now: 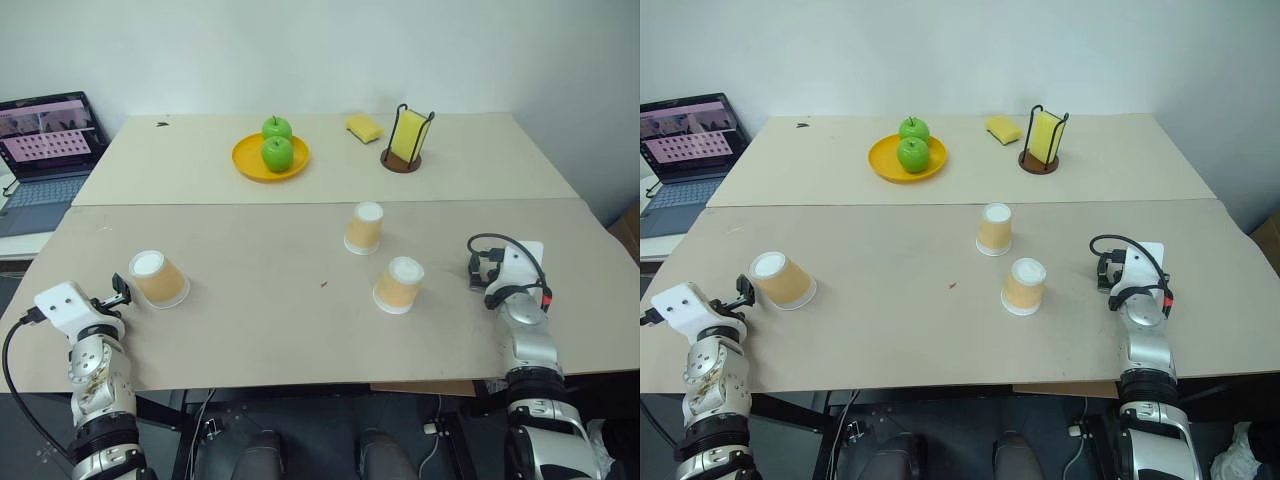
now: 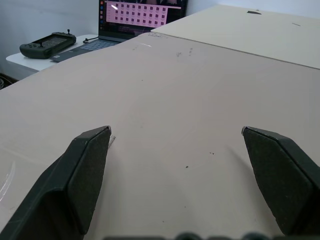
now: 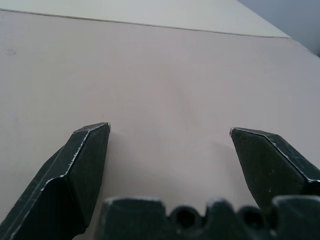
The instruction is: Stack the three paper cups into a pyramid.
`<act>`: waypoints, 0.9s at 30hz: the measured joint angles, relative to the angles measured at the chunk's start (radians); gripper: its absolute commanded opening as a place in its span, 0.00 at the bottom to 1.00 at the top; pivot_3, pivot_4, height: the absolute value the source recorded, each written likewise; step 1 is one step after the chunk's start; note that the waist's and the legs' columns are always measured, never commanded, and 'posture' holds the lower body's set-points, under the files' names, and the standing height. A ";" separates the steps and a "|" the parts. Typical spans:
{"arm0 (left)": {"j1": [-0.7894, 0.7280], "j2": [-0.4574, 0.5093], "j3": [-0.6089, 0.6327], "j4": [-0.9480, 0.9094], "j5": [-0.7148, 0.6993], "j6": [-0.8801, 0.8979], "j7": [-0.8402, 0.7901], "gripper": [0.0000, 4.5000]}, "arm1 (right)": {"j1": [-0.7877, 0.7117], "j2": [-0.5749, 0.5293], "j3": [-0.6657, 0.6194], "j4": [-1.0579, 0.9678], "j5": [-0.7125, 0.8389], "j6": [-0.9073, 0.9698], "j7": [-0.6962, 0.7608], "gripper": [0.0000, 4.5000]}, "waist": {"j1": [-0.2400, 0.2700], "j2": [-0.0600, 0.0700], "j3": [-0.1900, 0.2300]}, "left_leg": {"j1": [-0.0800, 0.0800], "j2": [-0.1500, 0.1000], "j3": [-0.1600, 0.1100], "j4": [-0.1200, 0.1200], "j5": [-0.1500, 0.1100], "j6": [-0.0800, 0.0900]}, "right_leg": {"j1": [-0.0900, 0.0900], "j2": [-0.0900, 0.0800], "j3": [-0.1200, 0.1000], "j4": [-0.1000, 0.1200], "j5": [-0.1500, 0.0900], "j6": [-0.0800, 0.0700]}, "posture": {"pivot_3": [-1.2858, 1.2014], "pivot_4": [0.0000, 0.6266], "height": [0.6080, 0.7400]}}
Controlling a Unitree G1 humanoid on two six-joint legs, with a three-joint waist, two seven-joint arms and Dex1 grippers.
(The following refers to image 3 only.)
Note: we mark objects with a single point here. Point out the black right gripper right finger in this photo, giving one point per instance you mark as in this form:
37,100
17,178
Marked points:
270,165

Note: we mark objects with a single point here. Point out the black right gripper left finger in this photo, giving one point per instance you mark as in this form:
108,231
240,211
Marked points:
62,180

